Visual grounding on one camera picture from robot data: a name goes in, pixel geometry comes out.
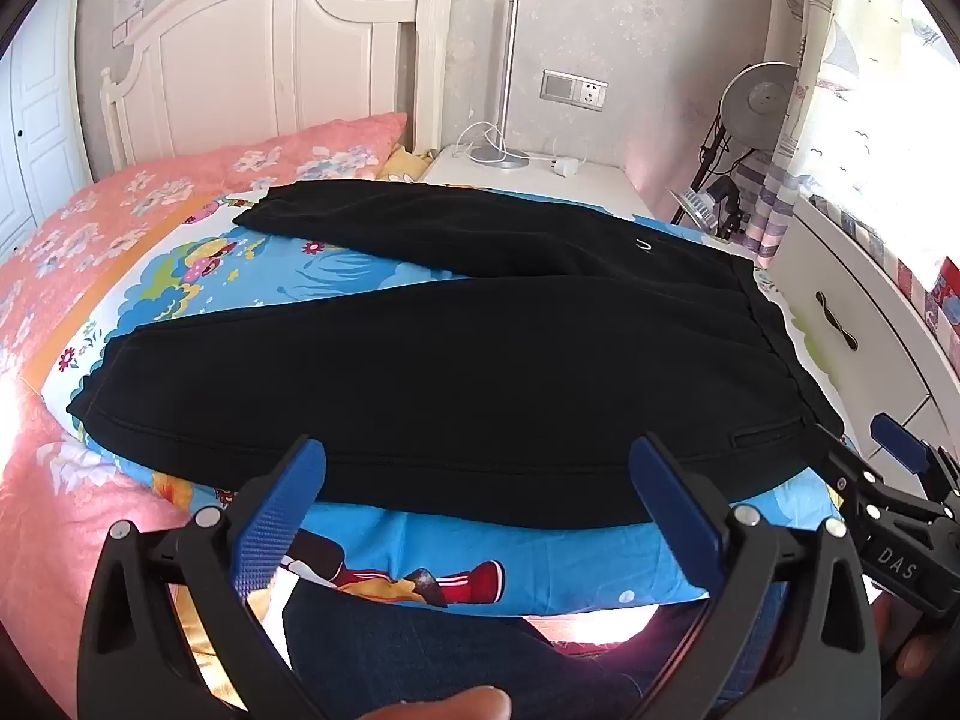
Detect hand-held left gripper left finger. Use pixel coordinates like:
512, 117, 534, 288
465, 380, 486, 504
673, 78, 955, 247
77, 435, 353, 720

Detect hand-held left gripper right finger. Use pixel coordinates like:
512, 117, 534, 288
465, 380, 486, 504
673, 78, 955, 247
628, 431, 884, 720

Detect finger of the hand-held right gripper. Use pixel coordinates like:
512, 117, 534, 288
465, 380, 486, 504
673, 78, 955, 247
870, 412, 960, 500
814, 424, 901, 533

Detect black pants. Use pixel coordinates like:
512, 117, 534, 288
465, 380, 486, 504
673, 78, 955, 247
66, 178, 847, 533

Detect person's right hand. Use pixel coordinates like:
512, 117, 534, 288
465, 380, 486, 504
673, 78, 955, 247
874, 592, 950, 683

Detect person's left hand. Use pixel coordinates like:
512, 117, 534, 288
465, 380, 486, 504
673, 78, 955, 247
360, 686, 515, 720

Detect white drawer cabinet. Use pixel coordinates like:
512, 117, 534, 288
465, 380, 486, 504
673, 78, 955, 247
769, 195, 960, 466

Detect patchwork cloth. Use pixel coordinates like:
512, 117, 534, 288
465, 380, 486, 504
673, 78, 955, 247
810, 195, 960, 335

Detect yellow bed sheet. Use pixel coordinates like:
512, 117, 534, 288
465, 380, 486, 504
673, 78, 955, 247
169, 577, 252, 691

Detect cartoon printed blanket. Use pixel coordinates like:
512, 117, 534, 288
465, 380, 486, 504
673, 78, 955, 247
41, 180, 848, 616

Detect person's leg in jeans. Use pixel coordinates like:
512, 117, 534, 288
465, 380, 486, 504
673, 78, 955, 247
281, 577, 758, 720

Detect printed curtain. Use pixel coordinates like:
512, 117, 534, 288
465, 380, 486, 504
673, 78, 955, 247
739, 0, 960, 271

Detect white nightstand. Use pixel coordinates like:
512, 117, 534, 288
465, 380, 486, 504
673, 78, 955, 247
420, 146, 653, 222

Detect pink floral quilt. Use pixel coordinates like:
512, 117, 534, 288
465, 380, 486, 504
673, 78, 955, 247
0, 111, 410, 691

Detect grey standing fan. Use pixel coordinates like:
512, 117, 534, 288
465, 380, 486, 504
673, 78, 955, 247
679, 61, 800, 241

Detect white wardrobe door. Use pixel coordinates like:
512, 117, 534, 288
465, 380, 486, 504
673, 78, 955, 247
0, 0, 95, 263

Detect white wooden headboard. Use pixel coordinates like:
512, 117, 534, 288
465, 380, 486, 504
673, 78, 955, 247
100, 0, 451, 170

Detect silver table lamp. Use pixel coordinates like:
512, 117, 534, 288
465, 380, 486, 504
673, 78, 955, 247
469, 0, 530, 170

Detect white paper label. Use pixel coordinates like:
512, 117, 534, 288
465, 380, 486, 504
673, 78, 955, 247
112, 0, 155, 42

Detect black drawer handle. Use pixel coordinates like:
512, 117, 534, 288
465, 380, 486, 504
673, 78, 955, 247
814, 291, 860, 352

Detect white cable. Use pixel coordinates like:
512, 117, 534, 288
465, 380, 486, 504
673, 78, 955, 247
454, 122, 511, 160

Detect grey wall socket panel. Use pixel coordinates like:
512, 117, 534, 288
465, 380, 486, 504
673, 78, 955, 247
541, 69, 607, 113

